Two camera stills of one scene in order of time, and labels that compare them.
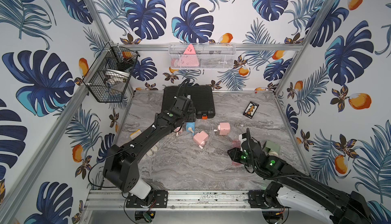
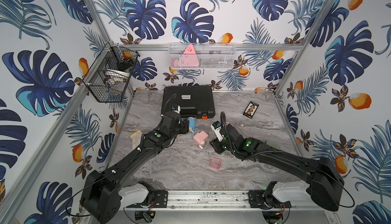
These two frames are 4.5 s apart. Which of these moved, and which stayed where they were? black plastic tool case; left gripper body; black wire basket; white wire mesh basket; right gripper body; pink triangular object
Moved: left gripper body; right gripper body
Stayed: black wire basket; pink triangular object; black plastic tool case; white wire mesh basket
